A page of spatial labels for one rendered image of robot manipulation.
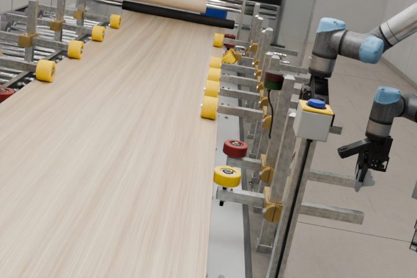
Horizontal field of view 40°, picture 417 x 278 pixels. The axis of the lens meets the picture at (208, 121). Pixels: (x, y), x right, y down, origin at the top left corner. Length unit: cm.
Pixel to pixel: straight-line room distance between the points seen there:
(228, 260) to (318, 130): 66
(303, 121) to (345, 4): 964
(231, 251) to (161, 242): 61
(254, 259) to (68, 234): 62
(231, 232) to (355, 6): 919
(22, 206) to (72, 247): 20
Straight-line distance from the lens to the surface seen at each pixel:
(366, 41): 170
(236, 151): 189
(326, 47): 173
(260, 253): 173
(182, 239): 130
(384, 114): 191
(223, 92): 237
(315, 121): 130
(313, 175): 197
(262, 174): 187
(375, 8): 1102
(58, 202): 139
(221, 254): 184
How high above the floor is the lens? 154
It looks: 18 degrees down
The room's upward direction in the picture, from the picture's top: 10 degrees clockwise
